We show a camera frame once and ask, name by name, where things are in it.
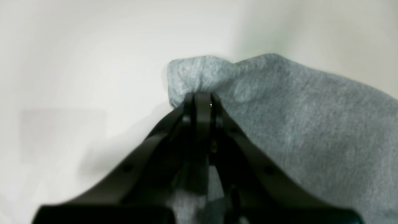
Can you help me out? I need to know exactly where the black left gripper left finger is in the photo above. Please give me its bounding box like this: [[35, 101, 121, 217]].
[[33, 93, 195, 224]]

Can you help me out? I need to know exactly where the grey T-shirt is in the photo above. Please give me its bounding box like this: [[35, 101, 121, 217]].
[[167, 54, 398, 224]]

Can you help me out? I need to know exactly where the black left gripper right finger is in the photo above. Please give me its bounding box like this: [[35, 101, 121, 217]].
[[194, 92, 363, 224]]

